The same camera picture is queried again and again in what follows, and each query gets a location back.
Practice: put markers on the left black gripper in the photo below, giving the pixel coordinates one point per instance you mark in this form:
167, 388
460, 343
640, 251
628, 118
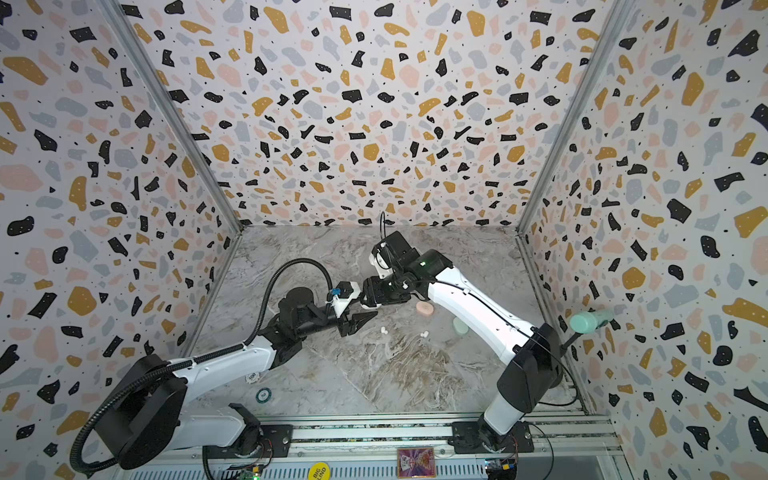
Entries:
339, 321

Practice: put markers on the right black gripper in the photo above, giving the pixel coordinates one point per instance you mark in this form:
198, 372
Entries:
372, 291

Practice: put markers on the pink earbud case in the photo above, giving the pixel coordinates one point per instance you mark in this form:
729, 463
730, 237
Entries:
424, 308

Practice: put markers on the mint green earbud case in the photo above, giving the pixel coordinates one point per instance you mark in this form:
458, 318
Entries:
460, 327

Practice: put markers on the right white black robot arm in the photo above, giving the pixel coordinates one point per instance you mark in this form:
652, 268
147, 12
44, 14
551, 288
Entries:
532, 355

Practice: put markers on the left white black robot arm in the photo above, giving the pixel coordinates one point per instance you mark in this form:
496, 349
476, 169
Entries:
147, 414

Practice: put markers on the yellow round sticker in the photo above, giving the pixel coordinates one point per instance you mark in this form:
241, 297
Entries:
319, 471

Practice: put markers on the pink square card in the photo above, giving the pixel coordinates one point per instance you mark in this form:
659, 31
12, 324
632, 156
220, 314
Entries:
416, 463

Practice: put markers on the mint green microphone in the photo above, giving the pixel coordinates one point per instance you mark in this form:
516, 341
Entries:
585, 323

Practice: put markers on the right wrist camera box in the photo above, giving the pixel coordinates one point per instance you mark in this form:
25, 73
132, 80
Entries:
392, 254

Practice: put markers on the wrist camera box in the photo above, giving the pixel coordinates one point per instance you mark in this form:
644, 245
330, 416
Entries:
343, 295
392, 254

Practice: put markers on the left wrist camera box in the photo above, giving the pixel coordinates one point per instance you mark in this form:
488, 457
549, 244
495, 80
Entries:
343, 295

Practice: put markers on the teal ring poker chip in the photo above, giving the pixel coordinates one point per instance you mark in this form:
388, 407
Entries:
263, 395

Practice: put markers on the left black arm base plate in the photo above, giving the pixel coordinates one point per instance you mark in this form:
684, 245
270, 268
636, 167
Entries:
269, 441

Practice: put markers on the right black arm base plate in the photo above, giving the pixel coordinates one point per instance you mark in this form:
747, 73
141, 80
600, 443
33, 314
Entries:
474, 437

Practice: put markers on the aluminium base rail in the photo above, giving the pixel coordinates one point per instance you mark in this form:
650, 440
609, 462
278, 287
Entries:
568, 444

